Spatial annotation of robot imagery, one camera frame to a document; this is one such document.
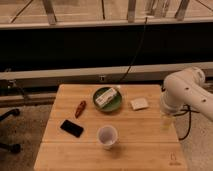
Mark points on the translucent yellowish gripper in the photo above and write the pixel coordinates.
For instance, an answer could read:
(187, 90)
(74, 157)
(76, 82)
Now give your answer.
(166, 121)

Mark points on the black rectangular eraser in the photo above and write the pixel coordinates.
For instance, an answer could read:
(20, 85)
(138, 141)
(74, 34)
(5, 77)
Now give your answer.
(72, 128)

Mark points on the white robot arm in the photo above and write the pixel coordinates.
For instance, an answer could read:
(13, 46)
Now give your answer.
(184, 87)

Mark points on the white square sponge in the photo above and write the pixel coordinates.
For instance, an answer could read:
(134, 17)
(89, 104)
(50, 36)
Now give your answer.
(139, 103)

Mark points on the green round plate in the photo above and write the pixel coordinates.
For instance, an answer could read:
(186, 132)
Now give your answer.
(112, 105)

